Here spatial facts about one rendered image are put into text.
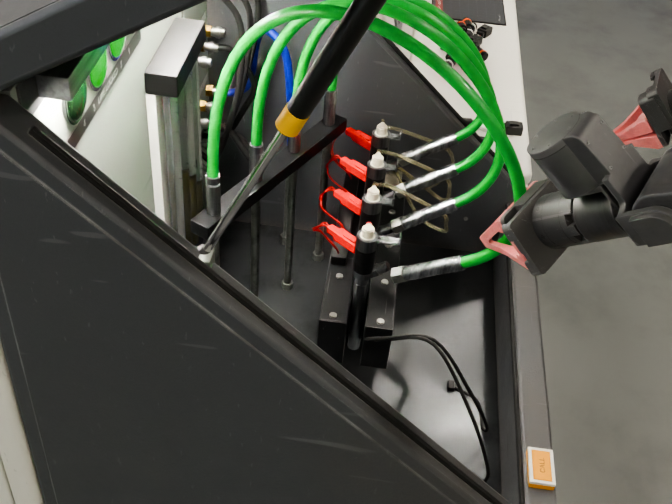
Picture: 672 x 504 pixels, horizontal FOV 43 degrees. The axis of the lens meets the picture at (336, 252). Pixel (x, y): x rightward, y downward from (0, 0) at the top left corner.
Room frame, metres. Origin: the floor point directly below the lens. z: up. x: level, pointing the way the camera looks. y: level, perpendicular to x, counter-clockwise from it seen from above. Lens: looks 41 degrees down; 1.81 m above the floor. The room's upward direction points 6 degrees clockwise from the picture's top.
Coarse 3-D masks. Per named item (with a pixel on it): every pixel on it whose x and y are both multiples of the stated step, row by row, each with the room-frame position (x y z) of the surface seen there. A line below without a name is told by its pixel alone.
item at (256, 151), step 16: (336, 0) 0.93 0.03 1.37; (352, 0) 0.93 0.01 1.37; (400, 16) 0.92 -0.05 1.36; (416, 16) 0.93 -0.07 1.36; (288, 32) 0.93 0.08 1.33; (432, 32) 0.92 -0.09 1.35; (272, 48) 0.93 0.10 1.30; (448, 48) 0.92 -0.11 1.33; (272, 64) 0.93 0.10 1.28; (464, 64) 0.92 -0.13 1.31; (480, 80) 0.92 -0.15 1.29; (256, 96) 0.93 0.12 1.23; (256, 112) 0.93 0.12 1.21; (496, 112) 0.92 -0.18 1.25; (256, 128) 0.93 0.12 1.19; (256, 144) 0.93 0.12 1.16; (256, 160) 0.93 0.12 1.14; (496, 160) 0.92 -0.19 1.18; (496, 176) 0.92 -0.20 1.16; (480, 192) 0.92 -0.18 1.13; (432, 208) 0.92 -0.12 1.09; (448, 208) 0.92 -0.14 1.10; (400, 224) 0.92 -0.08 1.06; (416, 224) 0.92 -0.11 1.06
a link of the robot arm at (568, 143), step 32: (544, 128) 0.70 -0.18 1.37; (576, 128) 0.65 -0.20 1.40; (608, 128) 0.66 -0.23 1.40; (544, 160) 0.65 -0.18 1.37; (576, 160) 0.64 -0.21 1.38; (608, 160) 0.64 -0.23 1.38; (640, 160) 0.66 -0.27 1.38; (576, 192) 0.64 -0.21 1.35; (640, 192) 0.63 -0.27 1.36; (640, 224) 0.59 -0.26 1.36
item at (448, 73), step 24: (264, 24) 0.83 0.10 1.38; (384, 24) 0.79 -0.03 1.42; (240, 48) 0.84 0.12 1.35; (408, 48) 0.78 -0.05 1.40; (456, 72) 0.77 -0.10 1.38; (216, 96) 0.85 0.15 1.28; (216, 120) 0.85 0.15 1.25; (216, 144) 0.85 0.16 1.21; (504, 144) 0.74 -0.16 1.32; (216, 168) 0.86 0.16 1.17; (504, 240) 0.73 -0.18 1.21
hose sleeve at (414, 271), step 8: (456, 256) 0.75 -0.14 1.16; (416, 264) 0.77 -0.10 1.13; (424, 264) 0.76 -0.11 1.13; (432, 264) 0.76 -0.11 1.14; (440, 264) 0.75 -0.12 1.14; (448, 264) 0.75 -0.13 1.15; (456, 264) 0.74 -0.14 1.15; (408, 272) 0.76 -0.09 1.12; (416, 272) 0.76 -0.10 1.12; (424, 272) 0.76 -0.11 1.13; (432, 272) 0.75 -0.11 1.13; (440, 272) 0.75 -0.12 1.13; (448, 272) 0.75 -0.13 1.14
